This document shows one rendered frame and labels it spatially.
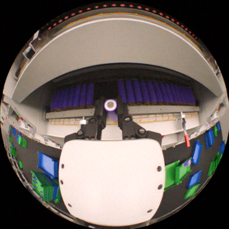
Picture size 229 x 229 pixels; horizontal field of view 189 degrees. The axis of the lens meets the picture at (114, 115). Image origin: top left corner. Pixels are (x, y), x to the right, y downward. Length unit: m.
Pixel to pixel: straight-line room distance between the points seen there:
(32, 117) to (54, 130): 0.10
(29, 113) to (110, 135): 0.26
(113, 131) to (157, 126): 0.11
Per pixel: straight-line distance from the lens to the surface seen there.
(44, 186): 0.78
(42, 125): 0.31
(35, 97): 0.30
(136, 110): 0.18
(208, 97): 0.37
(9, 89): 0.27
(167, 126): 0.23
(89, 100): 0.20
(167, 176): 0.92
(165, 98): 0.23
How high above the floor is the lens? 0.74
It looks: 56 degrees down
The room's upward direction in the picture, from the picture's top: 7 degrees counter-clockwise
